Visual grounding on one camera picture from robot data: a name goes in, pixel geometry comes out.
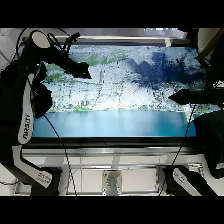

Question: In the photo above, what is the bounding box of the black cable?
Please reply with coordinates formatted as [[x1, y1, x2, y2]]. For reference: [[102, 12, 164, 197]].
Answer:
[[41, 109, 78, 196], [158, 103, 198, 196]]

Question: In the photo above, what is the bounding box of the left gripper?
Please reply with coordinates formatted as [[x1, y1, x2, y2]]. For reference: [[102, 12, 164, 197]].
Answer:
[[63, 59, 93, 80]]

